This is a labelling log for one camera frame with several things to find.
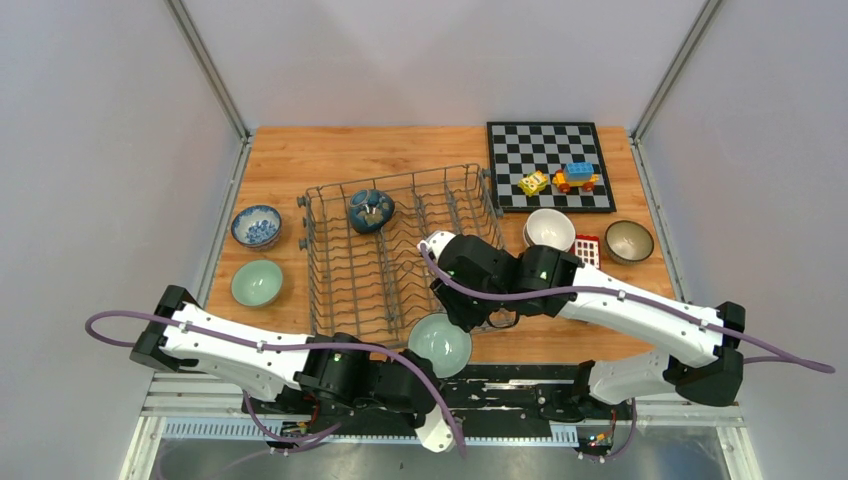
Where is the beige speckled bowl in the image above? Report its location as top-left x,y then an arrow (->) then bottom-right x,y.
524,208 -> 576,251

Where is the dark teal glazed bowl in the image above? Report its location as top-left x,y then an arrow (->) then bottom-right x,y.
347,189 -> 396,234

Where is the pale green bowl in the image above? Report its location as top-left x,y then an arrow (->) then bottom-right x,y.
407,313 -> 473,378
230,259 -> 284,308

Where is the cream beige bowl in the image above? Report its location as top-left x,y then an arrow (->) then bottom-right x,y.
522,227 -> 533,248

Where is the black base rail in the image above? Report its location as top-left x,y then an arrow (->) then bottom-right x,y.
142,360 -> 743,446

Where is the blue floral white bowl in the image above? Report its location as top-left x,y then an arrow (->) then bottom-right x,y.
230,205 -> 282,251

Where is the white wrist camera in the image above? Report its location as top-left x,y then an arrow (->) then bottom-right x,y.
419,230 -> 456,262
414,405 -> 456,453

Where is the red white toy block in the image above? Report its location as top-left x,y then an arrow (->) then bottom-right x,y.
571,235 -> 601,269

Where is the grey wire dish rack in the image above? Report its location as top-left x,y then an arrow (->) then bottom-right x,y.
297,164 -> 505,347

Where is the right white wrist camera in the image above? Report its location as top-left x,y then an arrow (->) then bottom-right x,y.
419,230 -> 456,262

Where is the yellow toy block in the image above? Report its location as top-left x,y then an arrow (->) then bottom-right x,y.
518,170 -> 549,197

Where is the black white checkerboard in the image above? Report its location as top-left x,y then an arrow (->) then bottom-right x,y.
486,121 -> 617,213

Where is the black striped bowl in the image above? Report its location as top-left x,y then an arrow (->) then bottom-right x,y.
601,220 -> 656,265

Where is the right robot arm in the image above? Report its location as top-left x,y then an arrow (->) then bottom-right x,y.
418,231 -> 745,418

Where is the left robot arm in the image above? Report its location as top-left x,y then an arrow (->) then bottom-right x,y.
130,285 -> 444,429

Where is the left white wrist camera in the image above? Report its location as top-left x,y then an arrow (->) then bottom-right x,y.
414,405 -> 456,453

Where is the orange blue toy car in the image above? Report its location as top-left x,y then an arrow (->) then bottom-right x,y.
552,162 -> 599,194

